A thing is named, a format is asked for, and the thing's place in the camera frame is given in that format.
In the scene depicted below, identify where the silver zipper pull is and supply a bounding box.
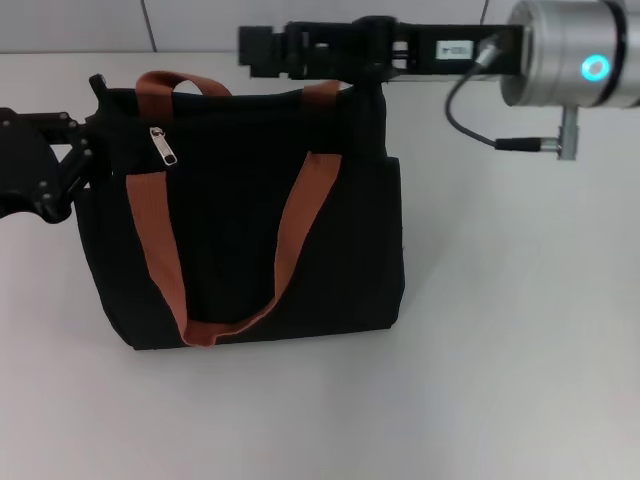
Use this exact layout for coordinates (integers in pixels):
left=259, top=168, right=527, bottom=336
left=149, top=126, right=179, bottom=169

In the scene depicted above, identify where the grey metal cable bracket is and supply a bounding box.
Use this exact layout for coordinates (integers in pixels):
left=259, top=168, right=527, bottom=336
left=556, top=106, right=580, bottom=162

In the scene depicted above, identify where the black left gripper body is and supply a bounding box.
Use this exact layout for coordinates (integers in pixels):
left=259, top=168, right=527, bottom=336
left=0, top=107, right=64, bottom=225

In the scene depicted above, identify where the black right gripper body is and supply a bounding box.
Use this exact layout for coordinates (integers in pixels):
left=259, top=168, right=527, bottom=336
left=349, top=15, right=526, bottom=84

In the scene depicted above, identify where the black gripper cable, metal plug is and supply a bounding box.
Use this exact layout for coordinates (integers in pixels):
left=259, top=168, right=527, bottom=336
left=446, top=28, right=561, bottom=152

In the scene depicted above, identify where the black food bag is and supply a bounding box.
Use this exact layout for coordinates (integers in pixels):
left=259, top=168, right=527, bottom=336
left=74, top=72, right=405, bottom=352

